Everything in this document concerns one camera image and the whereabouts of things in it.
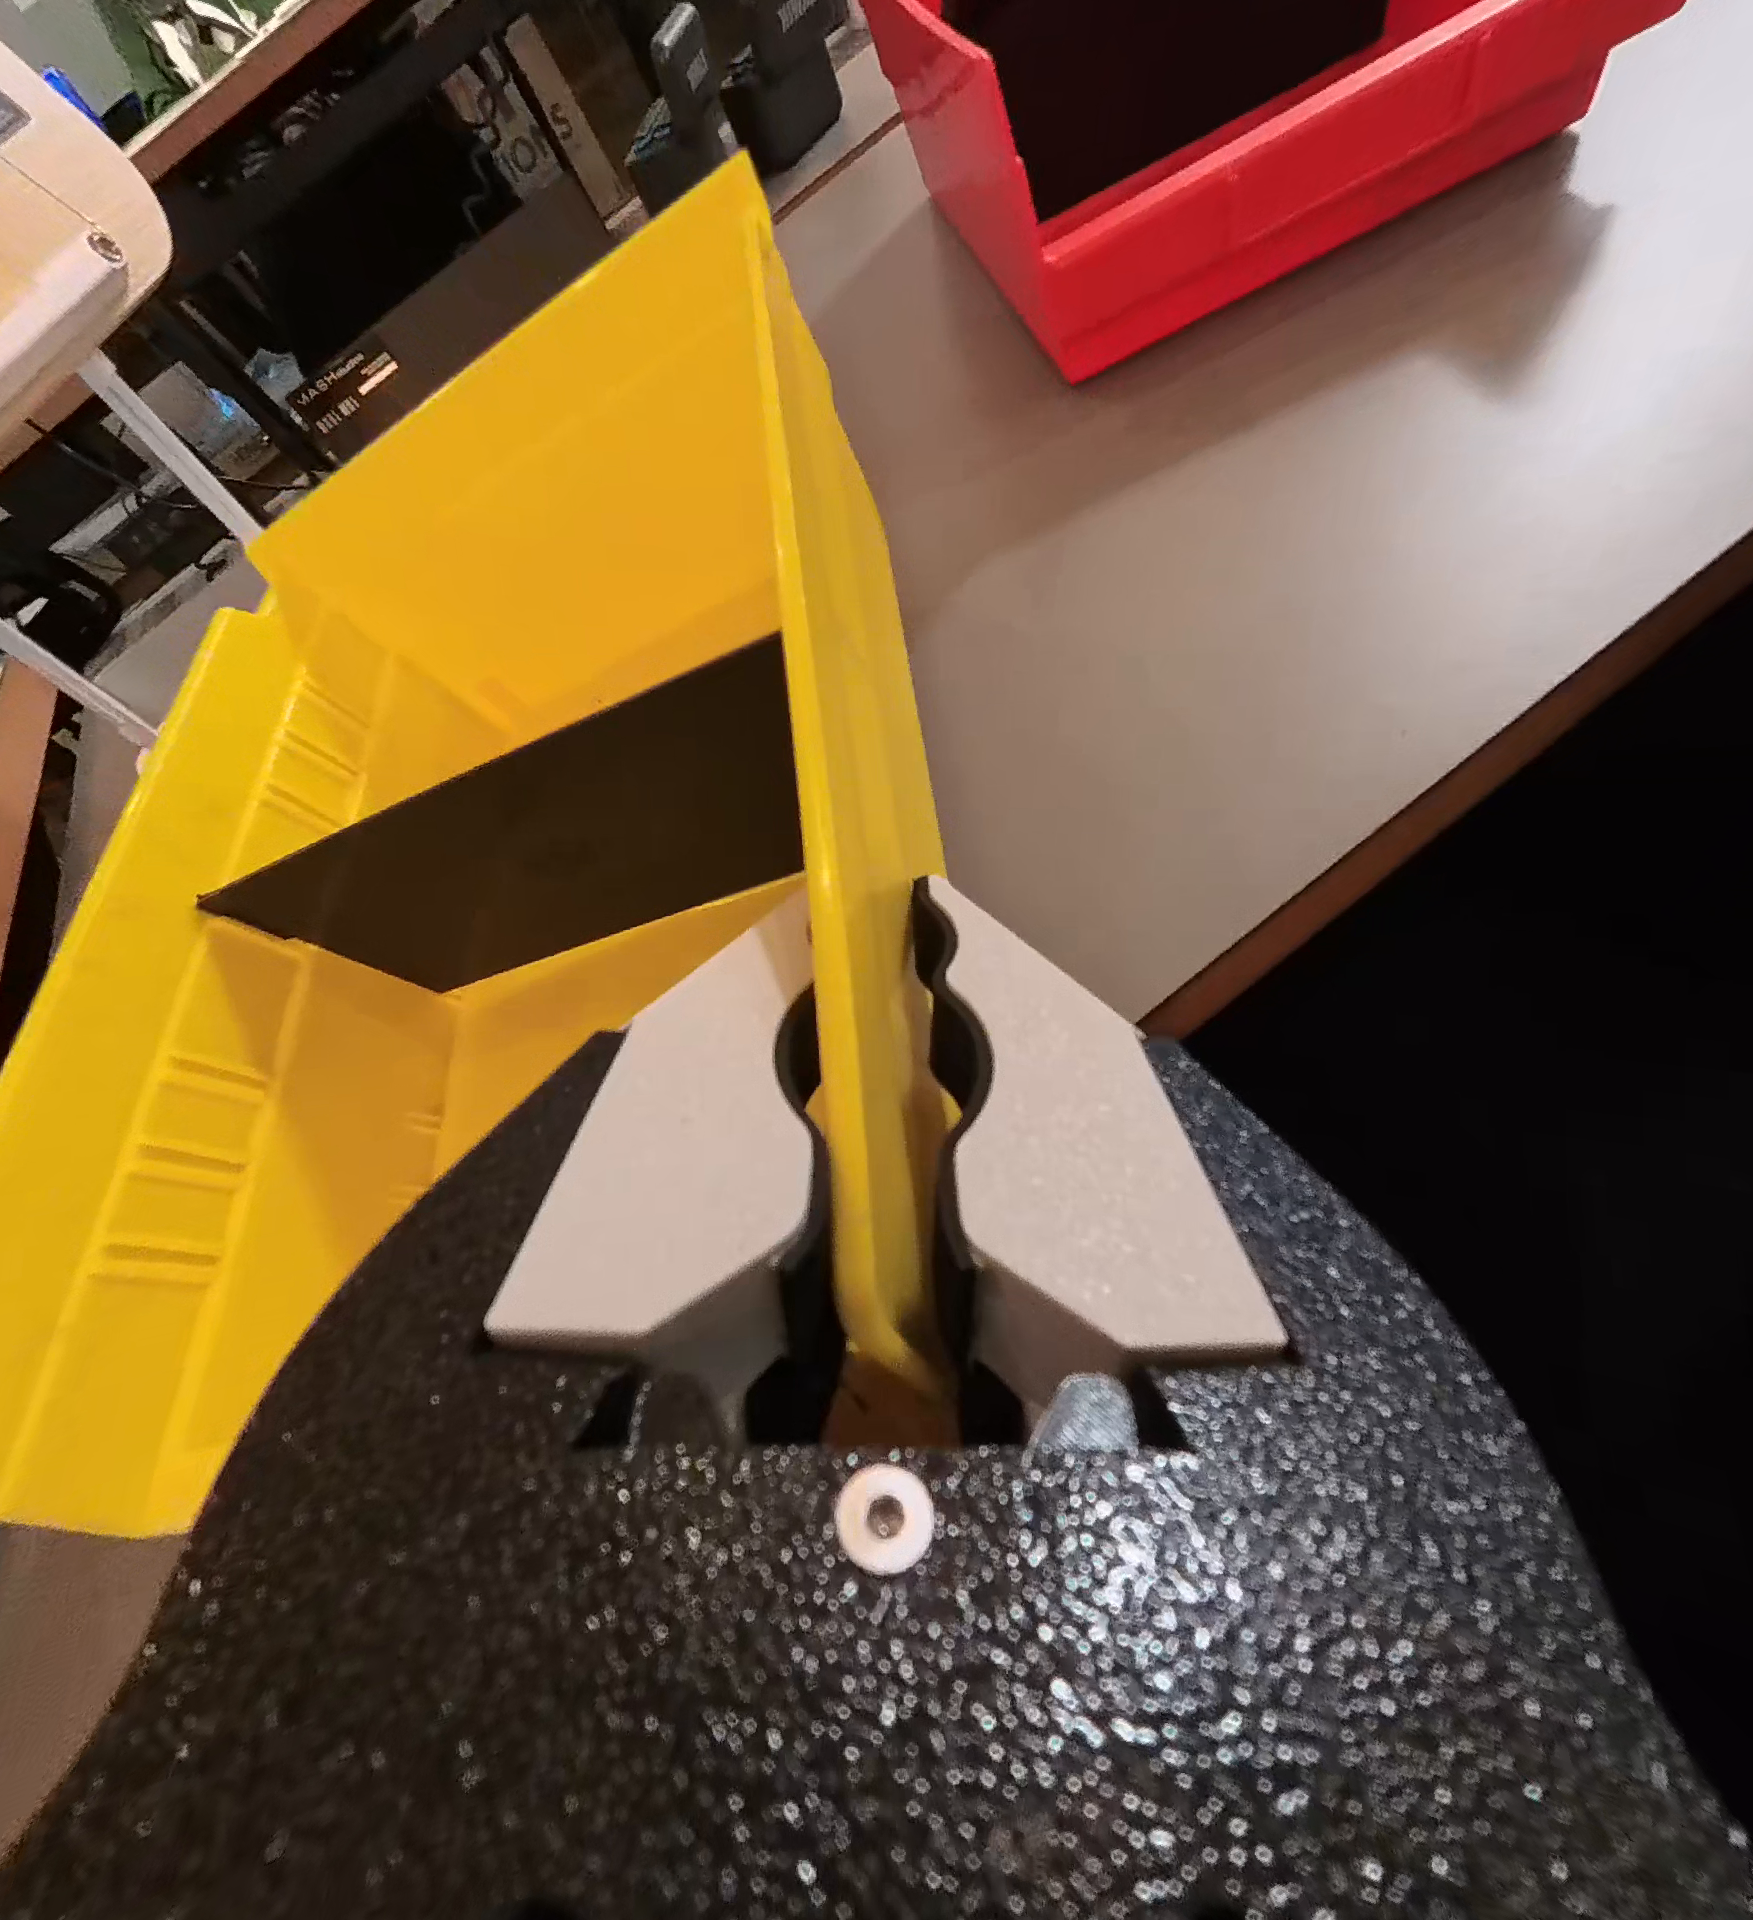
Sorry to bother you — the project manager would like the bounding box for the beige board with white rim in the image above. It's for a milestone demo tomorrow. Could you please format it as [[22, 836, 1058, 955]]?
[[0, 0, 173, 530]]

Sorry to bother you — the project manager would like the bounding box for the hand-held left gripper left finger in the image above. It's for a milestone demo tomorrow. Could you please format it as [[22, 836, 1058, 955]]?
[[483, 891, 834, 1434]]

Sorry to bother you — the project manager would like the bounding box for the white metal stand leg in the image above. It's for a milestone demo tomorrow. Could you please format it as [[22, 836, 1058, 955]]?
[[0, 353, 270, 746]]

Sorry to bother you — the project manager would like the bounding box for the black bin divider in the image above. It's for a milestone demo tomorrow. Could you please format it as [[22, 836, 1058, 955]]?
[[198, 630, 807, 994]]

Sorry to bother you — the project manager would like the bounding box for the black equipment case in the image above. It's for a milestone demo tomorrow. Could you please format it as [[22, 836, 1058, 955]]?
[[185, 91, 519, 468]]

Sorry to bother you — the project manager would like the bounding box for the red plastic bin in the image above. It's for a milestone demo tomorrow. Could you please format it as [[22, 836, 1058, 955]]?
[[857, 0, 1689, 383]]

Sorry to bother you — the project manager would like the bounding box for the yellow plastic bin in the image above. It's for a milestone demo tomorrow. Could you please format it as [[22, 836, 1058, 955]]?
[[0, 150, 969, 1540]]

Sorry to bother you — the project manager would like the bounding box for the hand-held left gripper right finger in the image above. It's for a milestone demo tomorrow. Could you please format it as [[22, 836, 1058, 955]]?
[[914, 878, 1293, 1445]]

